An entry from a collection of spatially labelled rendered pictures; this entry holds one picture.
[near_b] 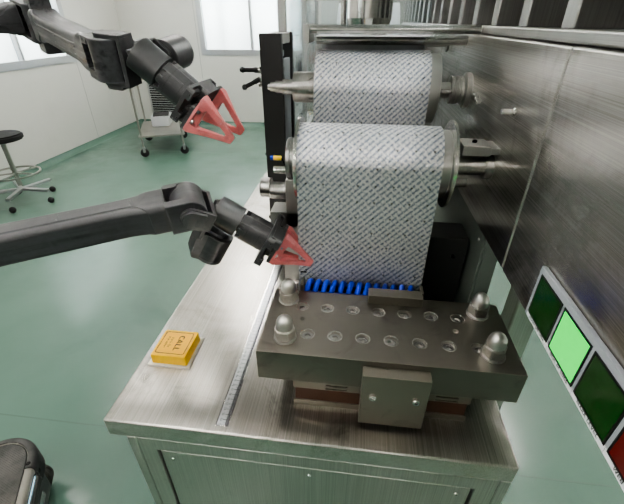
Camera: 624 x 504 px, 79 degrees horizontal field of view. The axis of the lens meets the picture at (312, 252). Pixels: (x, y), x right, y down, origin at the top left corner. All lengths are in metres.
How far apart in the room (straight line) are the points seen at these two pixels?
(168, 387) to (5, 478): 0.98
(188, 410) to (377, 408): 0.32
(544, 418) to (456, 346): 1.42
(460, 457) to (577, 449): 1.35
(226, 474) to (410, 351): 0.40
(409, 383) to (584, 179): 0.34
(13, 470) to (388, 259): 1.39
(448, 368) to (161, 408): 0.47
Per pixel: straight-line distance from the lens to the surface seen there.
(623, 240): 0.41
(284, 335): 0.60
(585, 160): 0.48
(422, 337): 0.65
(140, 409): 0.75
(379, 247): 0.70
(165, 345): 0.81
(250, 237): 0.69
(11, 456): 1.72
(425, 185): 0.65
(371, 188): 0.65
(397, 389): 0.61
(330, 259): 0.71
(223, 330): 0.84
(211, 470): 0.80
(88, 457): 1.90
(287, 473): 0.75
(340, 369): 0.61
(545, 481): 1.86
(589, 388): 0.44
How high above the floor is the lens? 1.46
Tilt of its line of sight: 32 degrees down
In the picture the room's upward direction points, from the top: straight up
